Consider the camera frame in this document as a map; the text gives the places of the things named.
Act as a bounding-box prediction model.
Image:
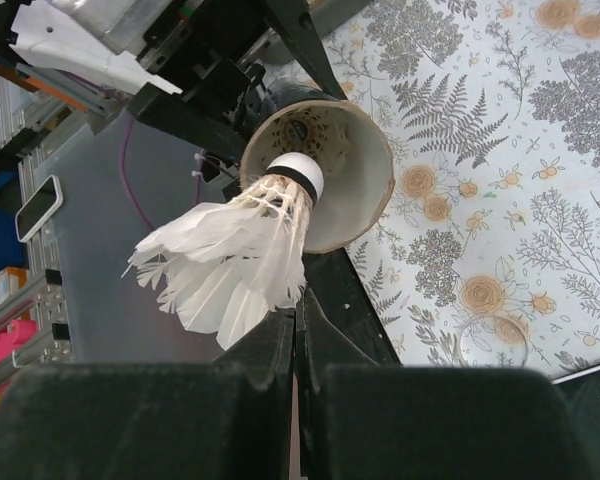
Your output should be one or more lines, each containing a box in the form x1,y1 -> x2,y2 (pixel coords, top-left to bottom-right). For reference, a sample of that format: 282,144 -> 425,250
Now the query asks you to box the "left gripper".
44,0 -> 351,166

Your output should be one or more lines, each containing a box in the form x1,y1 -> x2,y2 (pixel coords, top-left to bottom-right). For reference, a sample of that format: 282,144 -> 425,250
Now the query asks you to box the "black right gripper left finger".
0,313 -> 295,479

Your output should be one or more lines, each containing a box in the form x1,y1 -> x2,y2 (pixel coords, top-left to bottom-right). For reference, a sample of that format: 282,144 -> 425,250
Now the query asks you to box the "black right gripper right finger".
297,292 -> 594,479

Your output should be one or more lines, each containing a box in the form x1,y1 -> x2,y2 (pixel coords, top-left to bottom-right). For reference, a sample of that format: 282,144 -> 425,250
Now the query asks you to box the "black shuttlecock tube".
240,78 -> 395,254

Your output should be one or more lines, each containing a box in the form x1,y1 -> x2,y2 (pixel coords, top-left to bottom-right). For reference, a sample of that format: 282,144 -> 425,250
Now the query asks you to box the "white feather shuttlecock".
128,152 -> 324,350

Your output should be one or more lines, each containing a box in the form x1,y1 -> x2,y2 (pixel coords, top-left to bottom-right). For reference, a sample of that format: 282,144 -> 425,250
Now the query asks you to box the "translucent tube lid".
457,315 -> 529,368

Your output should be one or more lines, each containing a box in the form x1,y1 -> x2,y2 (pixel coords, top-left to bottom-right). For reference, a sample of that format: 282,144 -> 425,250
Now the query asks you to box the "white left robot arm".
11,0 -> 345,159

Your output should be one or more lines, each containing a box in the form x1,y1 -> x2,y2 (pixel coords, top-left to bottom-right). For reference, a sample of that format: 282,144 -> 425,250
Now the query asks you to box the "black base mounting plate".
303,249 -> 400,365

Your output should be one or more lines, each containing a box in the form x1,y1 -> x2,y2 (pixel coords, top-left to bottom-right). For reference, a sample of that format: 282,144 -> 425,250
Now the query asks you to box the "floral tablecloth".
325,1 -> 600,377

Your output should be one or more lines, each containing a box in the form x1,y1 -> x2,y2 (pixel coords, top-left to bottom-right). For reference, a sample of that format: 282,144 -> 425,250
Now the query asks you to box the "white smartphone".
15,175 -> 64,244

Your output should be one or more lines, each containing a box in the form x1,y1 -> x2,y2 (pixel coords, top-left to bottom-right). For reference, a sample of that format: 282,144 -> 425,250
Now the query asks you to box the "black racket cover bag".
552,364 -> 600,479

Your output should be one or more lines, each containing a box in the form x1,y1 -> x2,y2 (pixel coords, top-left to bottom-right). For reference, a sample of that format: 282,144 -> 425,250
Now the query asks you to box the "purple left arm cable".
119,84 -> 204,234

